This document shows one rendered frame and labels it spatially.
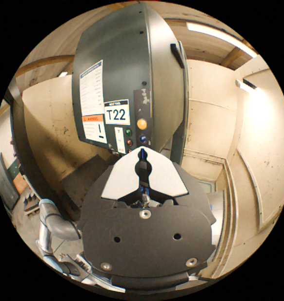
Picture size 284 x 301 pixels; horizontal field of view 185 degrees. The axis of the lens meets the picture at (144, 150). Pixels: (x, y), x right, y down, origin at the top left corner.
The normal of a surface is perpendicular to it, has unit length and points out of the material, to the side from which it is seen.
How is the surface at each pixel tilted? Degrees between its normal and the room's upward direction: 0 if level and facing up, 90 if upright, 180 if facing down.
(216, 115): 90
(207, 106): 90
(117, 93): 90
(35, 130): 90
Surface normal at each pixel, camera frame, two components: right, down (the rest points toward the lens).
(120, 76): -0.47, 0.45
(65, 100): 0.88, 0.20
